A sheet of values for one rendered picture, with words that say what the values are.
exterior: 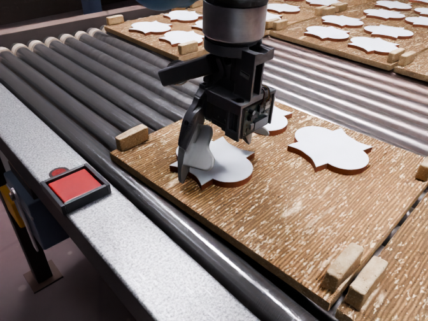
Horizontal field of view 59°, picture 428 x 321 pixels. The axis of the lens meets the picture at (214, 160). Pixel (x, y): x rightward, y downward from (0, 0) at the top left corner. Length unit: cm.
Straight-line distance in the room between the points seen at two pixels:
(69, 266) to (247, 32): 147
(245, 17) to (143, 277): 32
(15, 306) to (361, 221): 143
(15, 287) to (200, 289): 138
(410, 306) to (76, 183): 46
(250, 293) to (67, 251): 144
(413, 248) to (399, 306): 9
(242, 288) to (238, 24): 30
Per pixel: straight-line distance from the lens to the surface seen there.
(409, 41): 131
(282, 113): 73
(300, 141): 65
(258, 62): 45
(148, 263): 48
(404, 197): 59
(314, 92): 91
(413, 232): 54
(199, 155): 51
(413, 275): 49
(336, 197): 56
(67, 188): 60
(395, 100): 93
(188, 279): 46
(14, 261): 188
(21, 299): 173
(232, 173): 55
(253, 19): 44
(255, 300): 45
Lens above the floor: 128
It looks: 35 degrees down
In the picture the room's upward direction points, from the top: straight up
